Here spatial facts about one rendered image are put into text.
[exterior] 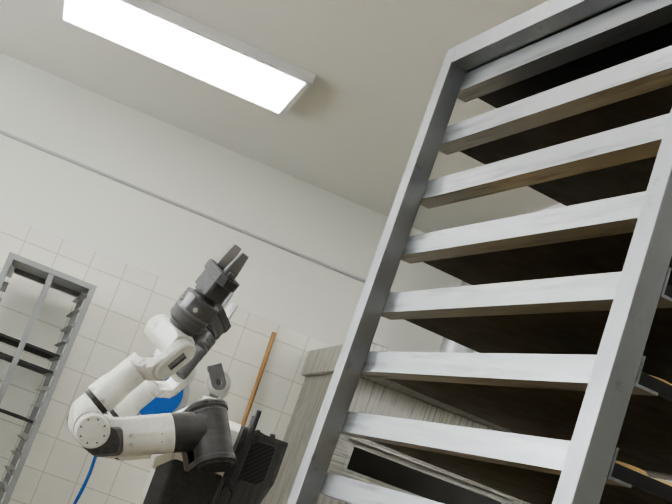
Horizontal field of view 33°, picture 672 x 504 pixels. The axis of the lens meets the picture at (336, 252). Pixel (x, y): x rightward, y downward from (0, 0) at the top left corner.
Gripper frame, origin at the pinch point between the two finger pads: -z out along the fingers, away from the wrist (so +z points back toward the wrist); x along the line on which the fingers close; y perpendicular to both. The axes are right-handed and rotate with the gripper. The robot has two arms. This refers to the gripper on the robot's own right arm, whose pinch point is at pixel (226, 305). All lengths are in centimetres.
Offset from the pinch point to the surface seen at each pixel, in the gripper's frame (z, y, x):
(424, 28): -167, 41, -36
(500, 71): 18, -112, 135
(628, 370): 67, -154, 151
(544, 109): 30, -125, 142
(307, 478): 74, -110, 106
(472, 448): 72, -137, 131
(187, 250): -152, 236, -247
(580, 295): 57, -144, 145
